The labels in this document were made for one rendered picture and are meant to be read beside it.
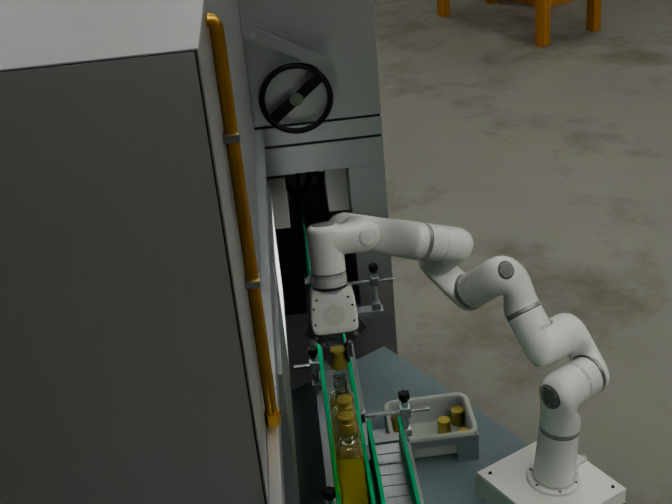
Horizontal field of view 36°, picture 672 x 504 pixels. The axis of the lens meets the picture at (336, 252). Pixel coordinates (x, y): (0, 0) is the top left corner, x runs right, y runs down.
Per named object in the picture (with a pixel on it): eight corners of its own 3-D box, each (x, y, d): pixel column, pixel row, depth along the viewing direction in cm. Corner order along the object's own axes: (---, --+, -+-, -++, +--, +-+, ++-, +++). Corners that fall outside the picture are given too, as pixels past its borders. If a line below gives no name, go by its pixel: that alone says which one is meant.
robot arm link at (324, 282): (305, 279, 214) (306, 292, 214) (347, 273, 214) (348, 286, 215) (303, 270, 221) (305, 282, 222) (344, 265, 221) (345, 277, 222)
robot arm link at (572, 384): (527, 426, 237) (533, 370, 230) (565, 404, 245) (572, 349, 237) (559, 448, 231) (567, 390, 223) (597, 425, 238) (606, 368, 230)
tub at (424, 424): (384, 426, 276) (382, 400, 272) (466, 416, 277) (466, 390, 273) (393, 469, 261) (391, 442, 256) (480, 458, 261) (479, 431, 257)
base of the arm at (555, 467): (560, 450, 254) (567, 399, 246) (599, 477, 245) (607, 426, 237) (515, 474, 246) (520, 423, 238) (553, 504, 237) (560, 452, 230)
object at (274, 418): (264, 417, 179) (203, 9, 145) (281, 415, 179) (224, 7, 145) (264, 429, 176) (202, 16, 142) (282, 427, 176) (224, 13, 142)
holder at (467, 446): (365, 430, 276) (363, 407, 272) (466, 418, 277) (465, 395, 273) (372, 472, 261) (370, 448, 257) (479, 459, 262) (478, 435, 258)
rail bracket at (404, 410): (362, 435, 253) (358, 394, 247) (429, 426, 254) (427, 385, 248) (363, 442, 250) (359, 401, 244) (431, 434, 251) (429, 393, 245)
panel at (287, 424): (273, 293, 298) (259, 188, 282) (283, 292, 299) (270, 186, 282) (286, 505, 219) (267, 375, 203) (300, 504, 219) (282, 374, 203)
